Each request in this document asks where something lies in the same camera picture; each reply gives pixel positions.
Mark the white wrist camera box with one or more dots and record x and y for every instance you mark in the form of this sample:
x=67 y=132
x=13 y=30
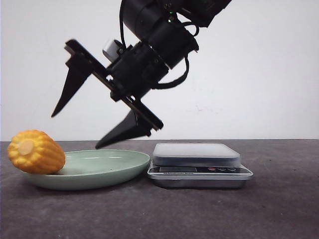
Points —
x=112 y=49

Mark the yellow corn cob piece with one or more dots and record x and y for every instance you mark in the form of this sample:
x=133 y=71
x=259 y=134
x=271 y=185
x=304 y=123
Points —
x=35 y=152

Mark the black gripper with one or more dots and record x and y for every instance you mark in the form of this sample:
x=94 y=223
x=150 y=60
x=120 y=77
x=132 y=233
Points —
x=129 y=78

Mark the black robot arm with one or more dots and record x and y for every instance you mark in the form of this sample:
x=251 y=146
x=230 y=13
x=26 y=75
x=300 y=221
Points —
x=164 y=41

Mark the silver digital kitchen scale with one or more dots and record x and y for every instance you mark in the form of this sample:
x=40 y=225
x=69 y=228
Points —
x=197 y=165

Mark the light green oval plate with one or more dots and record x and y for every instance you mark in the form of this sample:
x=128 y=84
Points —
x=93 y=169

